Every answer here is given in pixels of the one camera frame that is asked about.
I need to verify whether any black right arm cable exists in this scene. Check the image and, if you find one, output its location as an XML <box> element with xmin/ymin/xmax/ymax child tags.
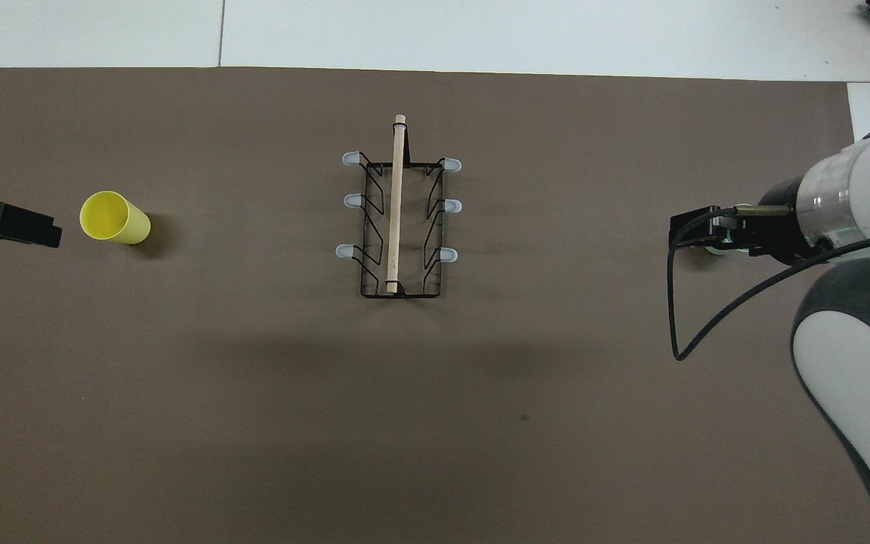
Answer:
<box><xmin>667</xmin><ymin>206</ymin><xmax>870</xmax><ymax>362</ymax></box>

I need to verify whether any yellow plastic cup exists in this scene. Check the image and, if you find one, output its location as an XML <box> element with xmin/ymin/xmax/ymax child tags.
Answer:
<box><xmin>79</xmin><ymin>190</ymin><xmax>152</xmax><ymax>246</ymax></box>

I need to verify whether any black wire cup rack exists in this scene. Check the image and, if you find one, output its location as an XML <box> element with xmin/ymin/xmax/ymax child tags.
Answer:
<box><xmin>335</xmin><ymin>114</ymin><xmax>463</xmax><ymax>300</ymax></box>

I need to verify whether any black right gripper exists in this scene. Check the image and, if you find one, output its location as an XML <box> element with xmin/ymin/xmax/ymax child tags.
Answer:
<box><xmin>669</xmin><ymin>177</ymin><xmax>815</xmax><ymax>266</ymax></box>

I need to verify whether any brown table mat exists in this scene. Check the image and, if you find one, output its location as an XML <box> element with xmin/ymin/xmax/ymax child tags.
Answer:
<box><xmin>0</xmin><ymin>66</ymin><xmax>870</xmax><ymax>544</ymax></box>

